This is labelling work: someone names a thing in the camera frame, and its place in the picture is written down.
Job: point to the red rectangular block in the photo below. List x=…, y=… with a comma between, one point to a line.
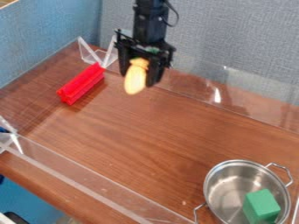
x=81, y=83

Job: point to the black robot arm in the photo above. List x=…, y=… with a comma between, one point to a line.
x=151, y=20

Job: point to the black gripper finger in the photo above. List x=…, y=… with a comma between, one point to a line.
x=124, y=57
x=155, y=72

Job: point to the clear acrylic front barrier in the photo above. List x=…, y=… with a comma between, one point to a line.
x=109, y=193

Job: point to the clear acrylic corner bracket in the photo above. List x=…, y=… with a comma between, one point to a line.
x=105, y=58

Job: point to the clear acrylic barrier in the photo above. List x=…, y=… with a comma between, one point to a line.
x=223, y=88
x=109, y=193

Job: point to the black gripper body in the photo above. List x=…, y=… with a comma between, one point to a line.
x=141, y=49

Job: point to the green cube block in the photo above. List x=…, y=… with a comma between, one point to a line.
x=260, y=207

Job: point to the clear acrylic back barrier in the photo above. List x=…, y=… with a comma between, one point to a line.
x=223, y=88

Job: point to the silver metal pot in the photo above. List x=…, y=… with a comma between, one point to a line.
x=231, y=180

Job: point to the yellow green toy corn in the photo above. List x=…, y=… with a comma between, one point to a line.
x=136, y=75

